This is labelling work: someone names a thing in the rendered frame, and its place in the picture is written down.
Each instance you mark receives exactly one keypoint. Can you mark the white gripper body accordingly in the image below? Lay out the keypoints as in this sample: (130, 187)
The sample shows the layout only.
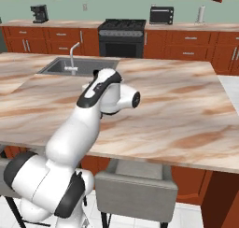
(84, 87)

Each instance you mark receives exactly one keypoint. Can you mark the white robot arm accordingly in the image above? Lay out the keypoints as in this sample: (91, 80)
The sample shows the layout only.
(71, 135)

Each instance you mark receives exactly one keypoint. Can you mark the red-brown base cabinet run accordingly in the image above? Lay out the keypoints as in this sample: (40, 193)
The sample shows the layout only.
(56, 40)
(193, 46)

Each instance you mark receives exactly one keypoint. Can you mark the grey steel sink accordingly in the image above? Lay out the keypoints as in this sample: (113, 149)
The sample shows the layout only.
(84, 66)

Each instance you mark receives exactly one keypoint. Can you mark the white sink tap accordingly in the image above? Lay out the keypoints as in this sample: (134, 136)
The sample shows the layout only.
(72, 59)

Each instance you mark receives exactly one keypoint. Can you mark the black stove with oven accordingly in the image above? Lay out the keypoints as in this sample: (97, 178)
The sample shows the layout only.
(122, 38)

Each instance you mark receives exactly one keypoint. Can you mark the black coffee machine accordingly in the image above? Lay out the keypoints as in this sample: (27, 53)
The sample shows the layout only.
(39, 14)

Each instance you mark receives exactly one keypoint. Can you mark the black toaster oven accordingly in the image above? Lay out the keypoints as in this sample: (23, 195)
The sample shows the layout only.
(161, 15)

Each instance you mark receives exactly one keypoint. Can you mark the red-brown island base cabinets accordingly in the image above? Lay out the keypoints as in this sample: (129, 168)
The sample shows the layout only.
(193, 185)

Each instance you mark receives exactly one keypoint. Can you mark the white wall socket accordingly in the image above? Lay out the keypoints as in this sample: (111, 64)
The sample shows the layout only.
(85, 7)

